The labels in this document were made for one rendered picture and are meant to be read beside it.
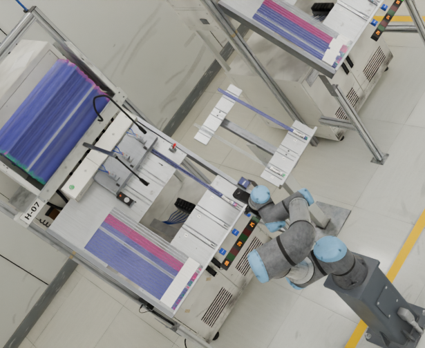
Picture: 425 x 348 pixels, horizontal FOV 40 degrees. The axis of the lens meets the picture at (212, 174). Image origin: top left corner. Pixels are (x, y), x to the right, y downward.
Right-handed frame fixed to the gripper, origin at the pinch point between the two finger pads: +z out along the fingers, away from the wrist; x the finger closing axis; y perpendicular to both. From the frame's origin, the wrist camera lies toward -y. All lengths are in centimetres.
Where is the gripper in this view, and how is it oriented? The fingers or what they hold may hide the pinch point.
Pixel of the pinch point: (248, 208)
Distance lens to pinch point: 271.0
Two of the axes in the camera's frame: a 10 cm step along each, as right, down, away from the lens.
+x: 5.5, -8.0, 2.4
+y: 8.3, 5.4, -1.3
